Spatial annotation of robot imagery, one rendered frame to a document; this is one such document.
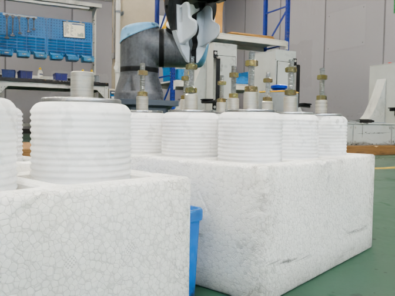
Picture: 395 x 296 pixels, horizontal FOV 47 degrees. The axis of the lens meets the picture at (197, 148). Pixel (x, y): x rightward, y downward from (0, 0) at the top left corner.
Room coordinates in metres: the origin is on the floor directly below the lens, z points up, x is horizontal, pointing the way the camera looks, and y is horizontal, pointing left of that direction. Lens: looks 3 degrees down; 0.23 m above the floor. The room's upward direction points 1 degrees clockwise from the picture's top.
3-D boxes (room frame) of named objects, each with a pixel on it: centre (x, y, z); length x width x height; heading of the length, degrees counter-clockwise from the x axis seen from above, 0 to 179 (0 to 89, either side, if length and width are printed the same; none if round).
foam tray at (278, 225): (0.85, -0.06, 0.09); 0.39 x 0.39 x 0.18; 50
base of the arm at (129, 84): (1.41, 0.18, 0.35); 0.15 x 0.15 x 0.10
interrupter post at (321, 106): (0.86, -0.23, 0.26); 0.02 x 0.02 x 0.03
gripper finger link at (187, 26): (0.74, 0.02, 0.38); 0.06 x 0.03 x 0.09; 33
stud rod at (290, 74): (0.77, -0.15, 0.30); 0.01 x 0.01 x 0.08
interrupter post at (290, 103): (0.77, -0.15, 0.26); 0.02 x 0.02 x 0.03
